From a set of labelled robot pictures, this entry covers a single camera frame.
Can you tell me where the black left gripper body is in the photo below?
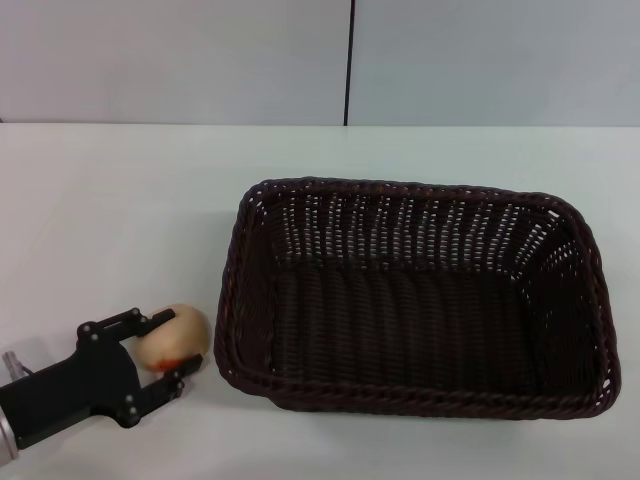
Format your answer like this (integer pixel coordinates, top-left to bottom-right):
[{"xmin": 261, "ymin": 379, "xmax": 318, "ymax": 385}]
[{"xmin": 0, "ymin": 319, "xmax": 143, "ymax": 450}]

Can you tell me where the pale peach with red patch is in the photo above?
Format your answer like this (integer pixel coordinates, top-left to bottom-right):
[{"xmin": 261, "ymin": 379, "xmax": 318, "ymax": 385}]
[{"xmin": 135, "ymin": 302, "xmax": 212, "ymax": 373}]

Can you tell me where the dark brown woven plastic basket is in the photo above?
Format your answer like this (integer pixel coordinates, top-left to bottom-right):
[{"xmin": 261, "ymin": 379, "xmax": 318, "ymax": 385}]
[{"xmin": 213, "ymin": 175, "xmax": 622, "ymax": 419}]

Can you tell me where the grey left gripper cable plug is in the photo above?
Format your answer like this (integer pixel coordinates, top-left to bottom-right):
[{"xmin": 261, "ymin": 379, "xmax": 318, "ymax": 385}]
[{"xmin": 1, "ymin": 350, "xmax": 36, "ymax": 384}]

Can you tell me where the thin black vertical wall strip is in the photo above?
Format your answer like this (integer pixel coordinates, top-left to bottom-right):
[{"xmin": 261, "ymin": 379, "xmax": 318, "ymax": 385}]
[{"xmin": 343, "ymin": 0, "xmax": 356, "ymax": 128}]

